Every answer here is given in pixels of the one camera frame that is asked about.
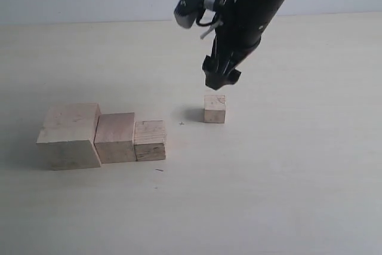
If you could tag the smallest wooden cube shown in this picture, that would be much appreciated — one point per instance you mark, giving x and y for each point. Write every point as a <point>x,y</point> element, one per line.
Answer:
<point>215,109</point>

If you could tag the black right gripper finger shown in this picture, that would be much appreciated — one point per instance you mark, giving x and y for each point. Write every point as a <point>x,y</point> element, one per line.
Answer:
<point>230,77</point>

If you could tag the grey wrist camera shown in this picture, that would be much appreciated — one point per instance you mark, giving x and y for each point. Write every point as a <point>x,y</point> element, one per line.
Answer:
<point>189,12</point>

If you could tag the third largest wooden cube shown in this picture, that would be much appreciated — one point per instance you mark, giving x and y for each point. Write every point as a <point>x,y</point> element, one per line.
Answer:
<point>150,140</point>

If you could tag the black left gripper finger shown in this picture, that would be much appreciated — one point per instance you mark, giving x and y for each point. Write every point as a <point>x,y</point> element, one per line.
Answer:
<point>213,79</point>

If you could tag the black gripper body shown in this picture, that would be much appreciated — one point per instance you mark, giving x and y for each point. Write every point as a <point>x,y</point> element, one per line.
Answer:
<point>244,22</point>

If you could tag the second largest wooden cube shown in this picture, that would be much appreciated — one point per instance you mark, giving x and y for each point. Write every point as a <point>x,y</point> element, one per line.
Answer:
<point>114,138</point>

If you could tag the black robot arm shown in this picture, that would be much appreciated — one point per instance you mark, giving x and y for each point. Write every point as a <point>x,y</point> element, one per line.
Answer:
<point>228,62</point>

